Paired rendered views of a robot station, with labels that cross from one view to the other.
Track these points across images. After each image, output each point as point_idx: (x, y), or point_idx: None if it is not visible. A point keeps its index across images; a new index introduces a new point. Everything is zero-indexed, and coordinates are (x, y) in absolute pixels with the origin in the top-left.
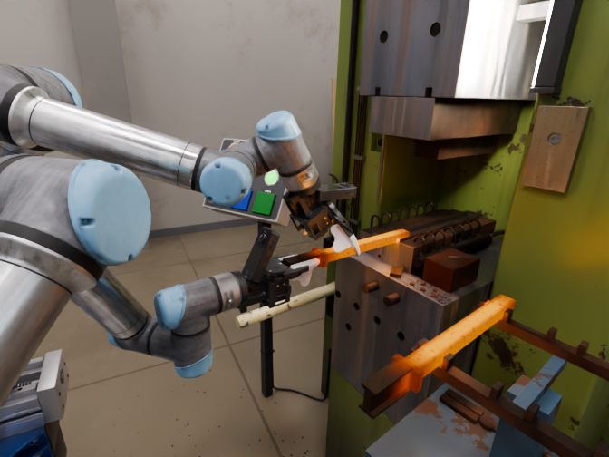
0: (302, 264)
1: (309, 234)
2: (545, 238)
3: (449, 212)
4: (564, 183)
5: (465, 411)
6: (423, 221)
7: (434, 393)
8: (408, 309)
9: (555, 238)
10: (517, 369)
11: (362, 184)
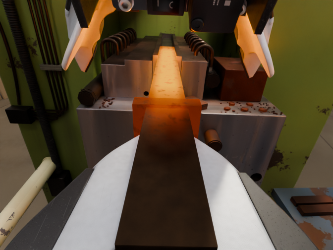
0: (222, 186)
1: (213, 3)
2: (306, 17)
3: (148, 37)
4: None
5: (328, 209)
6: (148, 44)
7: (290, 212)
8: (229, 142)
9: (316, 13)
10: None
11: (48, 3)
